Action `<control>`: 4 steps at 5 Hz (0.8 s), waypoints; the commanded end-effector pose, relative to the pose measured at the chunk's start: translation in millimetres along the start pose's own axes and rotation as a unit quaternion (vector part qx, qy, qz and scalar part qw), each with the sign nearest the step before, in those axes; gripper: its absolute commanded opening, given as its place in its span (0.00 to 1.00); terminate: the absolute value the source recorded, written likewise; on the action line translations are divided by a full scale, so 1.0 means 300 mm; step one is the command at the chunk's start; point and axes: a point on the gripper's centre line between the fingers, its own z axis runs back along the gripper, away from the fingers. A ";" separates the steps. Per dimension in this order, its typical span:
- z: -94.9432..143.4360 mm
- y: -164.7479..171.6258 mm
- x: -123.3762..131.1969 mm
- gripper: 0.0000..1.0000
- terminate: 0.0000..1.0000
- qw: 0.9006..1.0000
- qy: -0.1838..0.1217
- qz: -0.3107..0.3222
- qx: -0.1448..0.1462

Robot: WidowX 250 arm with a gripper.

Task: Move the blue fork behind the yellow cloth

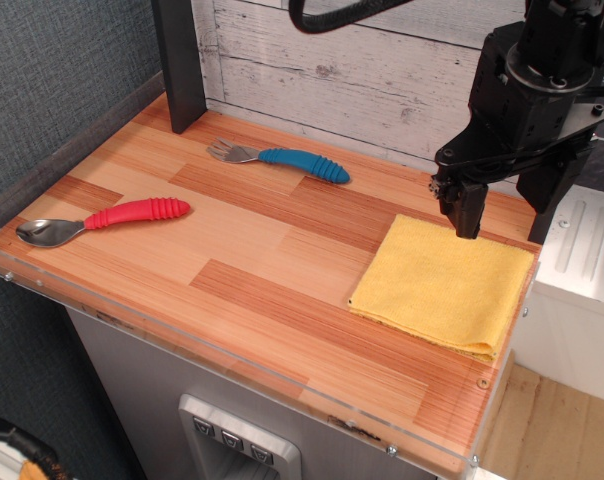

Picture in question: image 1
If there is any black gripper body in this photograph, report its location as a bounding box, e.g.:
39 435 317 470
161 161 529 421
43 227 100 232
435 22 604 212

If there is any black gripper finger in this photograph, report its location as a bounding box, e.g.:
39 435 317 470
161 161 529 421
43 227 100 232
429 175 452 216
448 182 487 239

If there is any blue handled fork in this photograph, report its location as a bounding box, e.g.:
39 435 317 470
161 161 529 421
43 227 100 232
206 138 351 184

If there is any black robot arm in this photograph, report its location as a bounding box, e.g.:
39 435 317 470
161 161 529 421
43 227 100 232
431 1 604 244

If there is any yellow folded cloth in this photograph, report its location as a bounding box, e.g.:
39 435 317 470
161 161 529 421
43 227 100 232
348 215 534 362

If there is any white toy sink unit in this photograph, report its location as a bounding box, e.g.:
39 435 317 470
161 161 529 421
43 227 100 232
509 69 604 406

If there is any silver dispenser panel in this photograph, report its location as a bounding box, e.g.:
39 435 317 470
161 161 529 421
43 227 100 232
178 394 303 480

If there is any clear acrylic edge guard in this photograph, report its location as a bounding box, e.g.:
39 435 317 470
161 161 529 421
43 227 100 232
0 242 483 471

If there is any silver toy fridge front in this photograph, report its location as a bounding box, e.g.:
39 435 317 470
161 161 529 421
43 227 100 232
69 310 432 479

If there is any black orange object bottom left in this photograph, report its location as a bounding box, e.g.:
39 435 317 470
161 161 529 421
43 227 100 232
0 418 73 479

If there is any dark right vertical post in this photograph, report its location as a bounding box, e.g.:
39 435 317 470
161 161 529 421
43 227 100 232
527 206 557 245

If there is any dark vertical post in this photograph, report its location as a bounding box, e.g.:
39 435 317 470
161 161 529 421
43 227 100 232
151 0 207 134
527 206 557 245

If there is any black corrugated cable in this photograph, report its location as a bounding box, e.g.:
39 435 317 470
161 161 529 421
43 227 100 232
287 0 413 35

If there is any dark left vertical post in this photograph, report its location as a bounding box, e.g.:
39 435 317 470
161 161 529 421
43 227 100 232
151 0 207 134

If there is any red handled spoon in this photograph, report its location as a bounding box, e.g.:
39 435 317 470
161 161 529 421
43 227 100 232
15 198 191 248

